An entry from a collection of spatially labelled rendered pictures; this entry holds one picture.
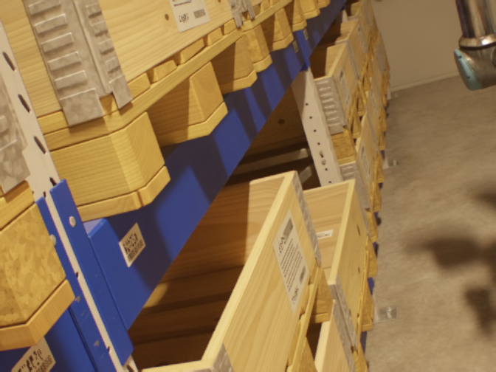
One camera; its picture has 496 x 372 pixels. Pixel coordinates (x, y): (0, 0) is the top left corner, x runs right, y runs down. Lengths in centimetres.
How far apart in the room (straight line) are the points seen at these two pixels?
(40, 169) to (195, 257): 100
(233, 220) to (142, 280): 77
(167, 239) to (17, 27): 39
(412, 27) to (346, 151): 402
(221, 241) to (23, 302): 117
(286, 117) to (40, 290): 223
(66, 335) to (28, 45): 35
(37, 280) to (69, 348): 17
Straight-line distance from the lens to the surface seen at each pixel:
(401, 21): 675
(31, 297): 64
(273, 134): 284
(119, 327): 92
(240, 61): 156
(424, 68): 682
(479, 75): 246
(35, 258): 66
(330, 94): 277
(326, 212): 267
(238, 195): 171
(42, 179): 84
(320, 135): 268
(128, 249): 98
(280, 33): 206
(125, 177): 91
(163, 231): 109
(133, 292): 97
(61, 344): 80
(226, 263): 179
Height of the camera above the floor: 141
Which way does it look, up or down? 15 degrees down
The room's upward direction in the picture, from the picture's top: 18 degrees counter-clockwise
